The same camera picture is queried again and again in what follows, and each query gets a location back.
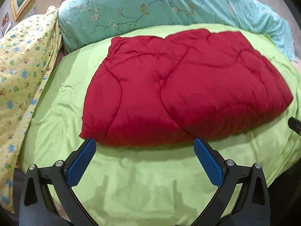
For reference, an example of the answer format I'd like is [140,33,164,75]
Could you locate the red puffer jacket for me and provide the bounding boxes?
[80,29,293,146]

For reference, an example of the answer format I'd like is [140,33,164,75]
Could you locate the yellow cartoon print blanket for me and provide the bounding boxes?
[0,6,62,212]

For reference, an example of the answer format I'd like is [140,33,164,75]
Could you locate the teal floral quilt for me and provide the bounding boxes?
[58,0,295,60]

